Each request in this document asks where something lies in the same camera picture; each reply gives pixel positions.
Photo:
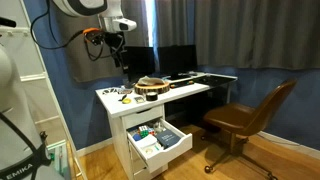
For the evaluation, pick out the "black computer monitor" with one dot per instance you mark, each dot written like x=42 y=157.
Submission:
x=138 y=63
x=176 y=60

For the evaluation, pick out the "white open drawer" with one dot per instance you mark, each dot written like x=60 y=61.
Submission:
x=166 y=150

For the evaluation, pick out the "Rubik's cube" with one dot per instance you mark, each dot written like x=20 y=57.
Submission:
x=143 y=131

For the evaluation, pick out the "white drawer cabinet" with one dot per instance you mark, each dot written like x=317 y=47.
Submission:
x=116 y=140

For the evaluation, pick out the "white closed drawer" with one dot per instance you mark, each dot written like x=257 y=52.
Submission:
x=141 y=116
x=137 y=166

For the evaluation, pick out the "crumpled white paper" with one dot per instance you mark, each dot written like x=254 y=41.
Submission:
x=150 y=80

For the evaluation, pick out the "small beige tape roll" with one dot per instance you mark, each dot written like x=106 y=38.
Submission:
x=149 y=150

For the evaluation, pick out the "navy Berkeley Engineering notebook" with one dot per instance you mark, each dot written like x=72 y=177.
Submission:
x=168 y=138

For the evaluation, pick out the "black masking tape roll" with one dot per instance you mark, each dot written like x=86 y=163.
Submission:
x=152 y=96

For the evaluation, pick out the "black glass desk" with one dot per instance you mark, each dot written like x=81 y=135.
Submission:
x=216 y=80

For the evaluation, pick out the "blue ball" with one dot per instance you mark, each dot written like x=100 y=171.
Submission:
x=136 y=137

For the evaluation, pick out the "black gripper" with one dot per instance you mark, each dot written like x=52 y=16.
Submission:
x=113 y=39

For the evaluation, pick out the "white shelf frame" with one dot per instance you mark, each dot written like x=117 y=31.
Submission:
x=33 y=77

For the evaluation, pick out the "clear plastic box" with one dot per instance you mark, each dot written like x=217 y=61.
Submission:
x=57 y=156

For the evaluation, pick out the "brown swivel chair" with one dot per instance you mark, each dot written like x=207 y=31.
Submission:
x=246 y=116

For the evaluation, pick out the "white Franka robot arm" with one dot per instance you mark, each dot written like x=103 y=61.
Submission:
x=13 y=100

